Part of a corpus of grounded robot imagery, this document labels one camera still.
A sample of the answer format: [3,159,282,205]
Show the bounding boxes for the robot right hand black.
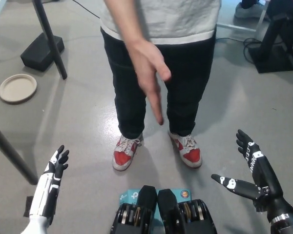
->
[211,129,293,222]

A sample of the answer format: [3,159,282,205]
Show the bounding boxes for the person right hand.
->
[126,39,173,127]

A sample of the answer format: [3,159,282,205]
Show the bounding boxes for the red white right sneaker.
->
[112,133,144,171]

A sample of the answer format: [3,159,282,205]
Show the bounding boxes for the black foam block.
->
[20,33,65,72]

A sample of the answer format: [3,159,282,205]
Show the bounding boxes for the black table leg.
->
[0,118,39,185]

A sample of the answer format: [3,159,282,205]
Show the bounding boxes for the black tape patch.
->
[23,196,35,217]

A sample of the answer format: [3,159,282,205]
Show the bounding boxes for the grey sneaker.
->
[234,2,269,20]

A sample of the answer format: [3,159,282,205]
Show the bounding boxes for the beige paper plate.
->
[0,74,38,104]

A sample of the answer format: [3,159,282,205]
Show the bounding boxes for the black monitor stand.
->
[249,13,293,74]

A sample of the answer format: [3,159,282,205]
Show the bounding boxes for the robot left torso block black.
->
[109,185,159,234]

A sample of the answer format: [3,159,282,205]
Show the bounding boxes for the teal cardboard box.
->
[119,189,193,220]

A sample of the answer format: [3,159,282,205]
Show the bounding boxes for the red white left sneaker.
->
[167,130,203,170]

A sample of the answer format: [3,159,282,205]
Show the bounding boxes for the red white sneaker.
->
[112,133,144,171]
[167,130,203,170]

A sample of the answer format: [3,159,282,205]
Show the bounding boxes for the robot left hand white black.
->
[29,145,70,221]

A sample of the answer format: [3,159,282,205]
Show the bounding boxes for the black slanted pole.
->
[31,0,68,80]

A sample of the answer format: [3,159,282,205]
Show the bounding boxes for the person grey shirt black trousers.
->
[100,0,222,137]

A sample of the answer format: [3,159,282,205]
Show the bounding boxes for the white metal table frame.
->
[217,0,269,41]

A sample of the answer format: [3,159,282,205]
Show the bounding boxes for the thin black floor cable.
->
[72,0,101,19]

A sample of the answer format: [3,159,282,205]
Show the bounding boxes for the black floor cable coiled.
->
[217,36,263,61]

